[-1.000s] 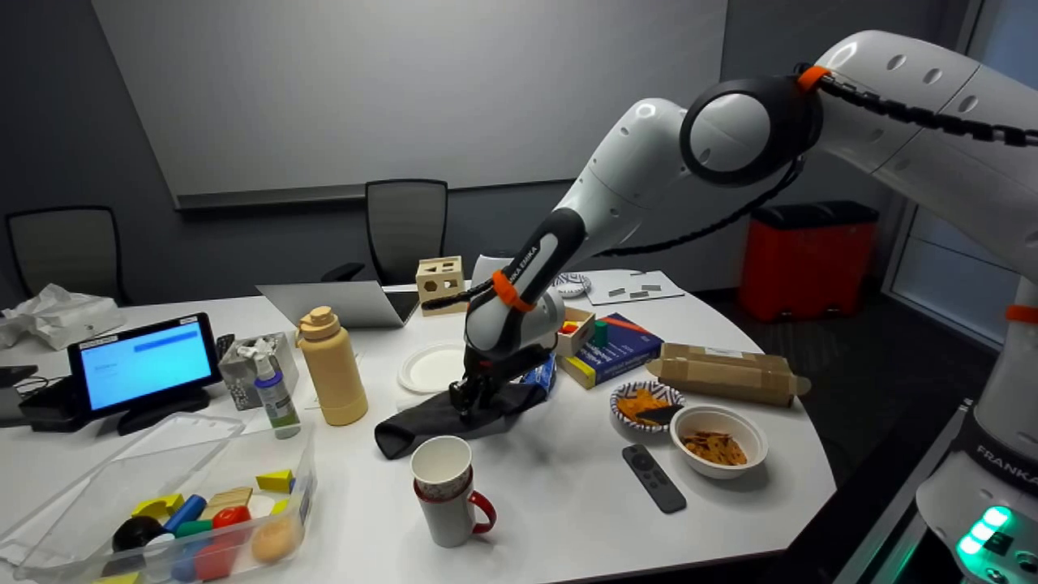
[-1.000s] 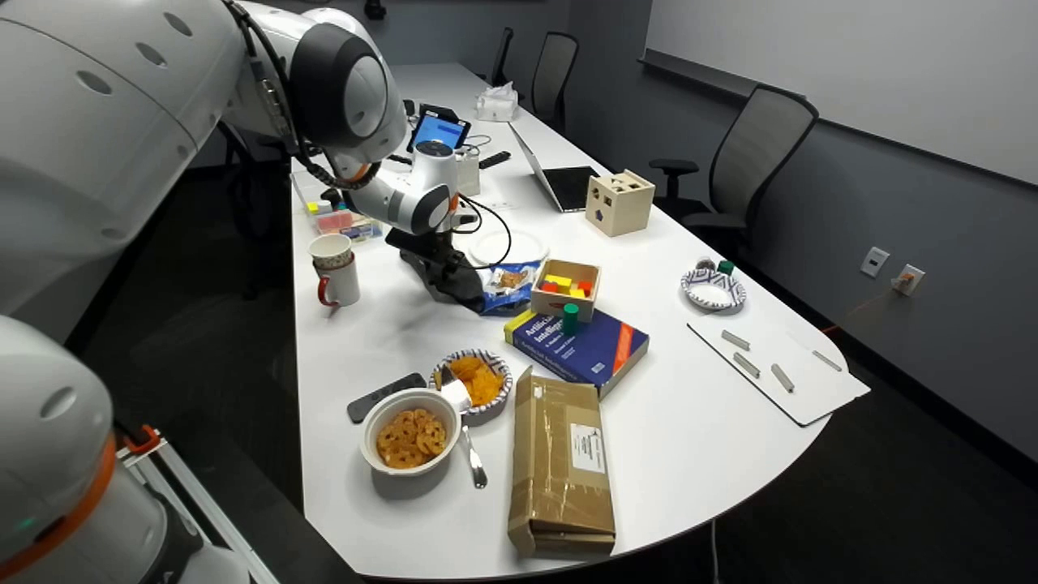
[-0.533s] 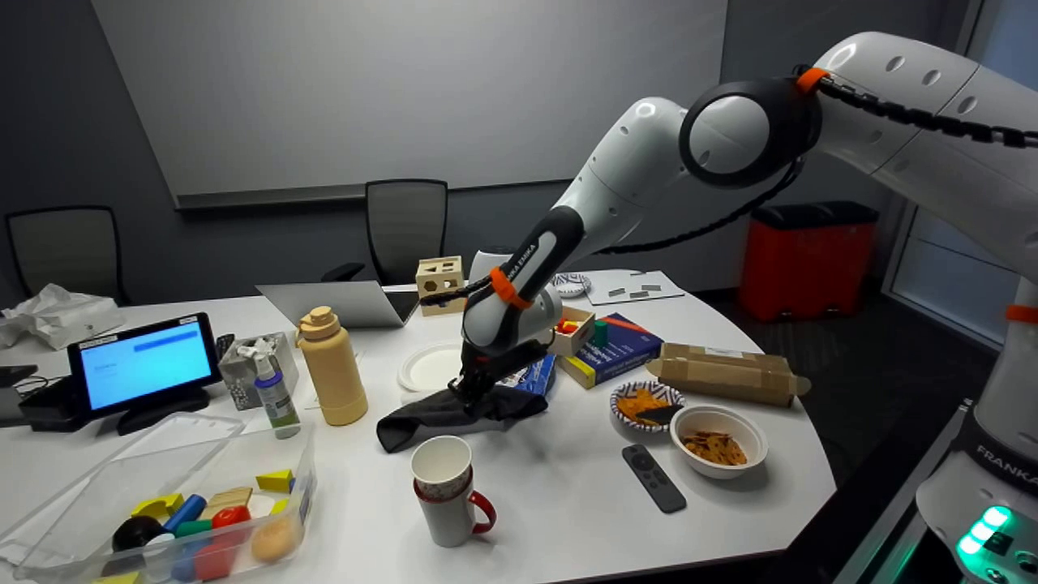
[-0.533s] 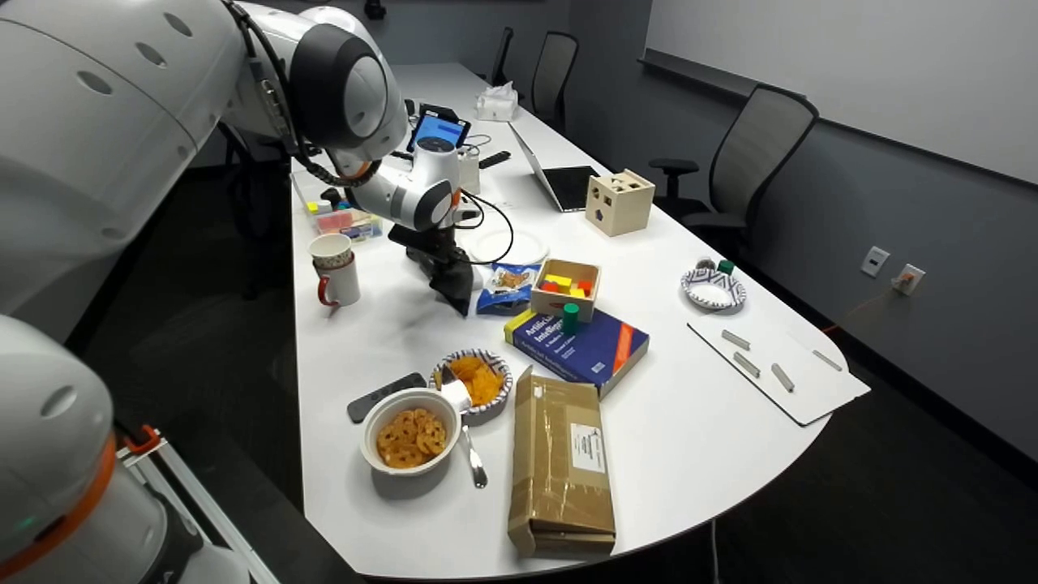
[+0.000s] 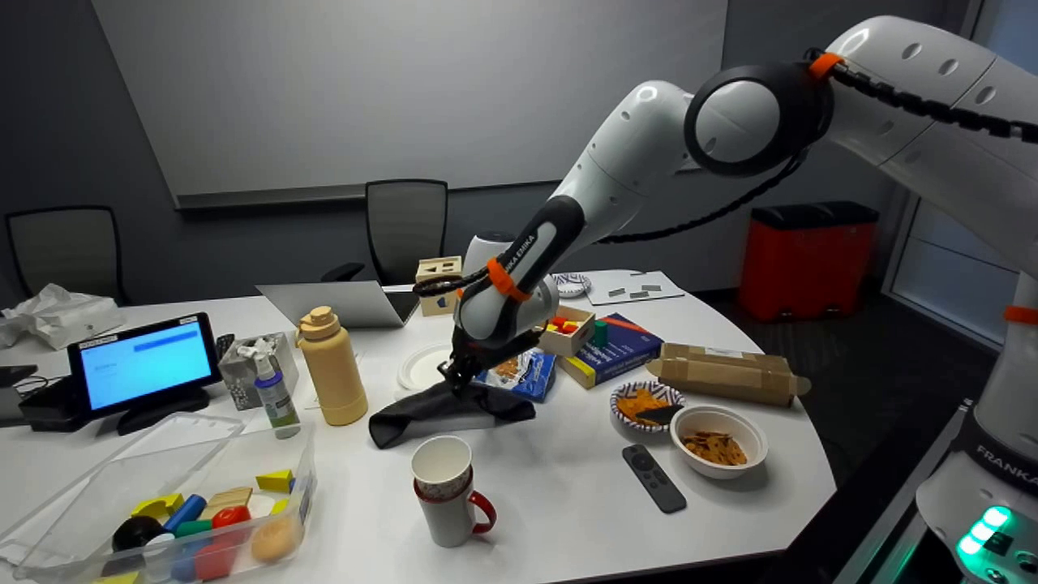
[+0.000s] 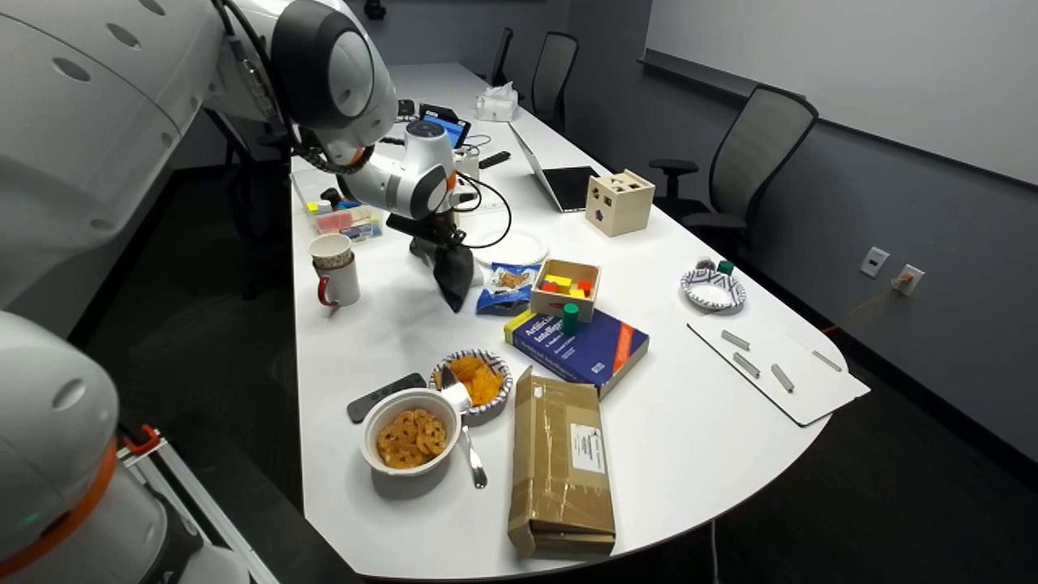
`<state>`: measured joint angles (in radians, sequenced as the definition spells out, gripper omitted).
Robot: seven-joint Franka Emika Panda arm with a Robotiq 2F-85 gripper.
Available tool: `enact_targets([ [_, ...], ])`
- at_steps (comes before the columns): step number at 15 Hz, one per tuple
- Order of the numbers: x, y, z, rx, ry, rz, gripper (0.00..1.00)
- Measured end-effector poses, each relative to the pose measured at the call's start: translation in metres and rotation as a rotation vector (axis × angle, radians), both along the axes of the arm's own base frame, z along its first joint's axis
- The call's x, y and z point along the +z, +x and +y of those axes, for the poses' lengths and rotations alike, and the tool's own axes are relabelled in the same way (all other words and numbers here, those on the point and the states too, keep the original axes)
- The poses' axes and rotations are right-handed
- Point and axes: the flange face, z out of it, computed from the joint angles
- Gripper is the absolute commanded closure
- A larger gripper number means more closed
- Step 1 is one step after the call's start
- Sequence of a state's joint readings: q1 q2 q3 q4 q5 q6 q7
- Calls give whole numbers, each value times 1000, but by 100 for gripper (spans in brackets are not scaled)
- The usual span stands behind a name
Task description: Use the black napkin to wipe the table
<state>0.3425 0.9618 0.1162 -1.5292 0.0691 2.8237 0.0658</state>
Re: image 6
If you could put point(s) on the small green object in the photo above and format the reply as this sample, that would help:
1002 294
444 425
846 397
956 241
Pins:
725 266

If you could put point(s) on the open laptop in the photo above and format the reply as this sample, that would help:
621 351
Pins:
569 181

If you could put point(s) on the white wall outlet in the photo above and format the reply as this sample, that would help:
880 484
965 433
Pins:
873 259

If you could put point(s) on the grey mesh office chair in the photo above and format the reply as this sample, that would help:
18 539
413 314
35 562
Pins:
552 69
763 139

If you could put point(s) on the white round lid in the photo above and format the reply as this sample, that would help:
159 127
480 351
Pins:
521 248

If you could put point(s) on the white small container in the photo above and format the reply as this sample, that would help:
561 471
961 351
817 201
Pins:
469 163

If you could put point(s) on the wall whiteboard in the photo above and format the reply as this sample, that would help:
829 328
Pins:
863 66

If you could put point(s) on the orange chips pile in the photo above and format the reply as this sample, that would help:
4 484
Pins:
480 379

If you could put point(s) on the pretzel snacks pile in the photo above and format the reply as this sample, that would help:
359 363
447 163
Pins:
409 434

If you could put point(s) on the grey bar magnet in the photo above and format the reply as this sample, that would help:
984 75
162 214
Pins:
746 363
829 360
781 377
737 339

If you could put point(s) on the beige wall outlet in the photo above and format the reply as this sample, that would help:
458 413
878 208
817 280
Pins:
908 280

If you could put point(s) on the wooden cube with holes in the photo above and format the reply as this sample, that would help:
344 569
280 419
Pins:
621 204

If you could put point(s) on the tablet with blue screen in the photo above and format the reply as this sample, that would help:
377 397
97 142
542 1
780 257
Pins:
452 130

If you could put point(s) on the white crumpled bag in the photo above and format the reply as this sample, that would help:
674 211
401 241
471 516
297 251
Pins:
497 100

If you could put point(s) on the white bowl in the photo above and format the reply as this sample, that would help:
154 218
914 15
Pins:
367 434

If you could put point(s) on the wooden tray coloured blocks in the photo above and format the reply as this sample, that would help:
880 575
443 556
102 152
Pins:
569 266

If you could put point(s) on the black marker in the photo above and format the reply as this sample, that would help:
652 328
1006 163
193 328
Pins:
494 161

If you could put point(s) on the black napkin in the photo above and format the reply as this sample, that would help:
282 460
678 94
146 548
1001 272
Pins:
455 280

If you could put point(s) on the blue snack bag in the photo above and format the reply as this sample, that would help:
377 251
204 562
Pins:
502 291

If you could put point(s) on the green cylinder block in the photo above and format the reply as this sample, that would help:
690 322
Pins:
569 318

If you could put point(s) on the brown cardboard box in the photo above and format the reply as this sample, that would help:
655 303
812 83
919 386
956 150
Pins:
556 486

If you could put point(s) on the white board panel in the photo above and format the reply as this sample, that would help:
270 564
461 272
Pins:
798 397

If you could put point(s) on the black office chair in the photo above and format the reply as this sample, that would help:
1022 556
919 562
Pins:
502 53

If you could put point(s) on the robot stand frame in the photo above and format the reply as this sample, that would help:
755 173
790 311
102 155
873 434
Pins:
189 497

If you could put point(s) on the blue book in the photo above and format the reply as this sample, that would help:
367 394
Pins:
585 351

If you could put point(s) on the clear container colourful items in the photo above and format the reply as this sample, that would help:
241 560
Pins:
350 226

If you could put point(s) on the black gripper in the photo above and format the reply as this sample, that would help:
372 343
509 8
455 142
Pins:
433 232

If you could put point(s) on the small black device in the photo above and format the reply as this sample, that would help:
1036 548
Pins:
403 109

